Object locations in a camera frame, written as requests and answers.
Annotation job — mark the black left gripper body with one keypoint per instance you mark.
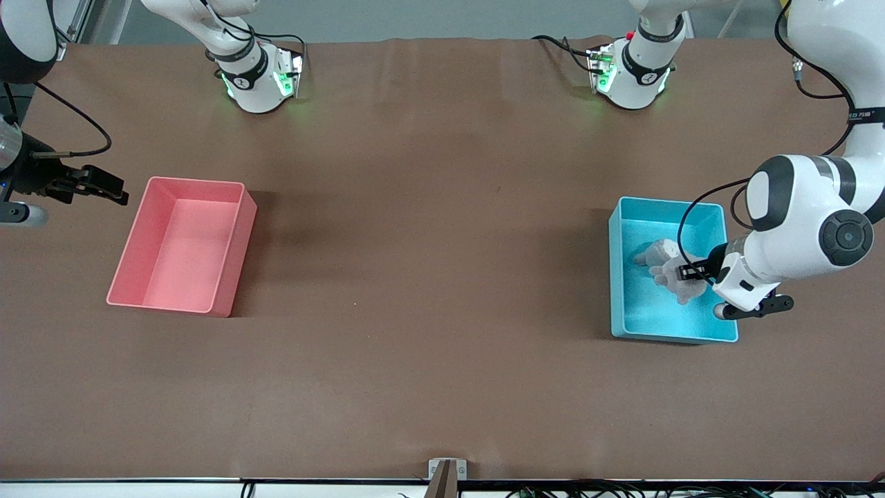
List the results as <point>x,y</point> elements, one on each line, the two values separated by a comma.
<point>713,264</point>

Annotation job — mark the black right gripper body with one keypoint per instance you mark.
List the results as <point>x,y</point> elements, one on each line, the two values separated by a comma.
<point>33,175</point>

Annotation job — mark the plain grey plush toy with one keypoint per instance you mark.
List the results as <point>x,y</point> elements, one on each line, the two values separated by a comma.
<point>681,290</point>

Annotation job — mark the grey plush toy white belly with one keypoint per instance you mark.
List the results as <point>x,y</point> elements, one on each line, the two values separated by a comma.
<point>653,252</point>

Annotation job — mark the left arm base connector plate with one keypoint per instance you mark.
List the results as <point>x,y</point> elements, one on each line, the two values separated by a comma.
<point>601,69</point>

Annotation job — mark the right arm base connector plate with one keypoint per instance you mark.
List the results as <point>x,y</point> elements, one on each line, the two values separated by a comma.
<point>287,79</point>

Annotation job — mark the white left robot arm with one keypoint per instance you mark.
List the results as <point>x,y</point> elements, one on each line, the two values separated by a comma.
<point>795,214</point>

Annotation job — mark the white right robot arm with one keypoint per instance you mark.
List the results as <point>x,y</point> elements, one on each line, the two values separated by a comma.
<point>249,90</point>

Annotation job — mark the blue plastic box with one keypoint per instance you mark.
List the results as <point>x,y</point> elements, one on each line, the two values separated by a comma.
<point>650,318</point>

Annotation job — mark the pink plastic box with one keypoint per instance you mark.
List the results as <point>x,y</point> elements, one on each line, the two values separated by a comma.
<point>180,277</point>

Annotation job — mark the brown table mat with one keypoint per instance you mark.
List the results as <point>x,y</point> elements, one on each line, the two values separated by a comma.
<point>429,290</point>

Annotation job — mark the aluminium frame post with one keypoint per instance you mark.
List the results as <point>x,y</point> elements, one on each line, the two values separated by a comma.
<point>76,21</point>

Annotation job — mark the white table edge rail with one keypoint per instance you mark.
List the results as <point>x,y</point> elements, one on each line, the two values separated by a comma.
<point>104,490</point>

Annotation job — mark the grey metal bracket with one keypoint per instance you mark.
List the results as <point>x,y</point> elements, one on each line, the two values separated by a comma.
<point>434,470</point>

